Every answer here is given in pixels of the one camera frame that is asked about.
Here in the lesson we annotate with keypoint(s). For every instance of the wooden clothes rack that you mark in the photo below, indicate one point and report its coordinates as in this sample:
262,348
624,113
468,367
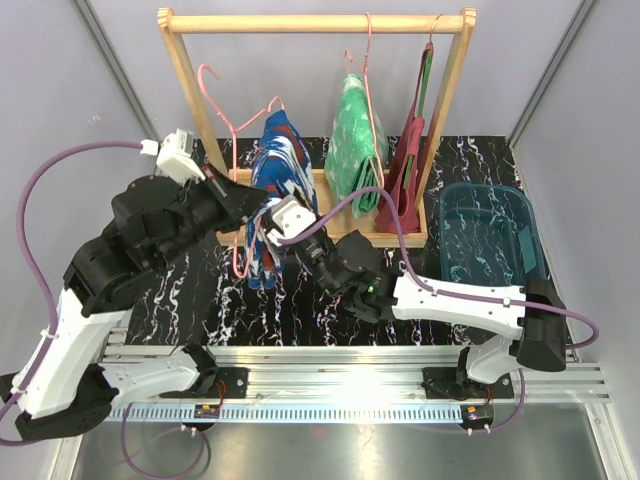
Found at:
461,26

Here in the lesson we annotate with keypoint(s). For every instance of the black marbled table mat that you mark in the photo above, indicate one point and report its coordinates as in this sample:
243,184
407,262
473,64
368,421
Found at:
200,300

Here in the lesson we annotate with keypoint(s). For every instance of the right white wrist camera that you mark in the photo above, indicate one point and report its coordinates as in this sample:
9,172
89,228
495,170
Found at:
287,219

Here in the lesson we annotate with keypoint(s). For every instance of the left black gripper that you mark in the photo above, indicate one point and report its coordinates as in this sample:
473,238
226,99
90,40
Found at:
237,198

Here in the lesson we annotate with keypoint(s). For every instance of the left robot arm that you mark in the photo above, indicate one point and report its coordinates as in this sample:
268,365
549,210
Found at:
63,392

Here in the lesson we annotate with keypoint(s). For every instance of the pink wire hanger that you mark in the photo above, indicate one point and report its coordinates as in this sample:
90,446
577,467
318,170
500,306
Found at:
349,59
240,272

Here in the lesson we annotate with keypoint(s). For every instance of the blue patterned trousers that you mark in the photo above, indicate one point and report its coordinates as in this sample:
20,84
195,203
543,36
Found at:
282,167

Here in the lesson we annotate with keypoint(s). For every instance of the aluminium mounting rail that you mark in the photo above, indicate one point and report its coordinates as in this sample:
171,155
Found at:
376,384

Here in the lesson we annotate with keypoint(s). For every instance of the maroon tank top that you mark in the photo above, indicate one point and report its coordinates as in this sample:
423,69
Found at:
404,201

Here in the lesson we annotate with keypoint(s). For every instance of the green patterned folded garment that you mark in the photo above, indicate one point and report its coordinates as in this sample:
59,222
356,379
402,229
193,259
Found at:
358,146

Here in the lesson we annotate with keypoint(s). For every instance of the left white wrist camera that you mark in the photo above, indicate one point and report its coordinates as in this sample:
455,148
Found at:
174,156

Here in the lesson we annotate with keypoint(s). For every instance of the green plastic hanger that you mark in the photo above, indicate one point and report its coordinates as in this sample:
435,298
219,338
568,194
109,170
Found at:
416,118

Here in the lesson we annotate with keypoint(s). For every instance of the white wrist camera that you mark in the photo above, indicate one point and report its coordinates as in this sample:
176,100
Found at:
287,219
174,156

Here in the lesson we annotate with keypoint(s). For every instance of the teal transparent plastic bin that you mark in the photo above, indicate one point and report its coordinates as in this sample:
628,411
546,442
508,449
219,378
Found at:
488,236

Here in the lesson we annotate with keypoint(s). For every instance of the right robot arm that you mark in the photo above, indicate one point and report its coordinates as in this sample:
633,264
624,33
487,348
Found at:
527,324

